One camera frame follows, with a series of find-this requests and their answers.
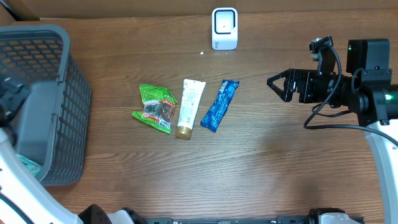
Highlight blue snack wrapper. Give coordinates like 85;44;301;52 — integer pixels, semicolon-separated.
200;80;240;132

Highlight mint tissue wipes pack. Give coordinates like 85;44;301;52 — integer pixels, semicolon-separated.
17;154;42;177

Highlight white cream tube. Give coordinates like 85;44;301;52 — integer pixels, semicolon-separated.
176;79;206;139

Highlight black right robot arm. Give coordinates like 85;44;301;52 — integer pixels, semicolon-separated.
267;36;397;223

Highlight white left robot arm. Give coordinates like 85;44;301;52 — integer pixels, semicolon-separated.
1;78;147;224

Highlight white barcode scanner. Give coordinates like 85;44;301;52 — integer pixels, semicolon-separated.
211;7;238;50

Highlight grey plastic basket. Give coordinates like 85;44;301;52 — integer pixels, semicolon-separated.
1;24;93;186

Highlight green snack bag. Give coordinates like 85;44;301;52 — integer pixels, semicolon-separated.
132;84;178;134

